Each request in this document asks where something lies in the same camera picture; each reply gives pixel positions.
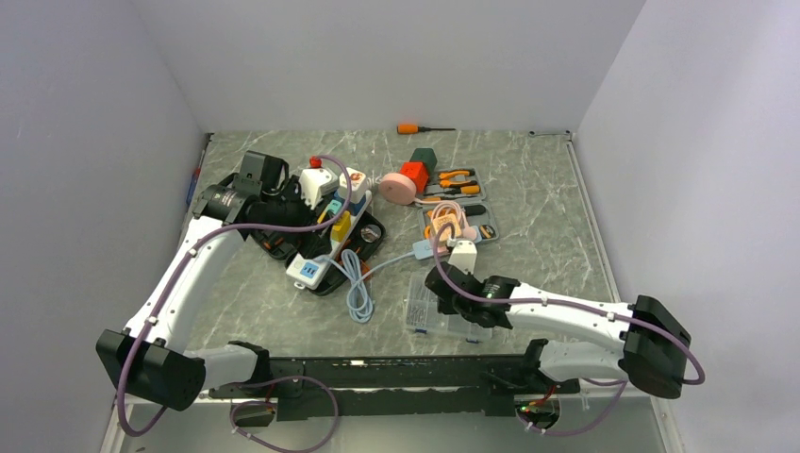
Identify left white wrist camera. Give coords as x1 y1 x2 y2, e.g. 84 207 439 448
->
299 157 339 209

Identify light blue coiled cable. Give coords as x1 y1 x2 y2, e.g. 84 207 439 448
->
318 248 417 325

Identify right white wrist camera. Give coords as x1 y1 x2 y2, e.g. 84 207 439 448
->
447 239 477 274

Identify pink cable with plug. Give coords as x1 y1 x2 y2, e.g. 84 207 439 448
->
412 194 482 242

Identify yellow cube adapter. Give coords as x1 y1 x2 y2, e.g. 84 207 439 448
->
330 210 352 243

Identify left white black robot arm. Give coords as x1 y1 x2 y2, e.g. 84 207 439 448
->
95 151 309 411

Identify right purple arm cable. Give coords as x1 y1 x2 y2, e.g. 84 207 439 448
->
431 224 707 439

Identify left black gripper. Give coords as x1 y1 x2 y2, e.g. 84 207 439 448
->
262 176 336 259

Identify red cube adapter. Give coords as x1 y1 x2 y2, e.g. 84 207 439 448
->
400 160 430 193

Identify black tool case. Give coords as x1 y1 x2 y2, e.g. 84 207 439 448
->
252 169 386 296

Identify blue red pen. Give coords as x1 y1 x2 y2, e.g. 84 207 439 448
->
185 144 208 207

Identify clear plastic screw box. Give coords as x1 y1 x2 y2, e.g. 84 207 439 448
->
404 272 492 344

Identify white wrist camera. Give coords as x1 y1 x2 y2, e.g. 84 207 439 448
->
447 239 477 274
299 157 339 209

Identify tan wooden cube adapter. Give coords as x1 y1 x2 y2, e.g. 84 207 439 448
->
431 215 462 243

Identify black aluminium base frame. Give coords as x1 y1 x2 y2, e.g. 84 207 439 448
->
113 354 669 421

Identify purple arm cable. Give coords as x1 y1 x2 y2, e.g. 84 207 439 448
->
115 155 353 453
431 224 707 439

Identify grey tool case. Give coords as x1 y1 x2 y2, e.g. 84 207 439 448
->
416 167 500 243

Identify orange handled screwdriver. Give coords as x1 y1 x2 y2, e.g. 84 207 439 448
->
395 124 456 135

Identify teal small plug adapter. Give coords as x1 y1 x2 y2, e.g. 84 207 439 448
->
326 200 342 216

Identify light blue power strip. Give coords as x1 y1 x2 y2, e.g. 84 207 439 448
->
412 239 436 260

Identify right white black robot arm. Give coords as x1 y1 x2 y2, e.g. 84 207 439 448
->
425 264 692 399

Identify dark green cube adapter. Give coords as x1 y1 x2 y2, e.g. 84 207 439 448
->
409 147 438 173

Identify orange handled pliers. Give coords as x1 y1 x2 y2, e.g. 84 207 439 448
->
436 169 481 195

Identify white power strip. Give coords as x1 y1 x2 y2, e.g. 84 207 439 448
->
285 190 373 291

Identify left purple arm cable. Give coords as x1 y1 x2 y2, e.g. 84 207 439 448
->
115 155 353 453

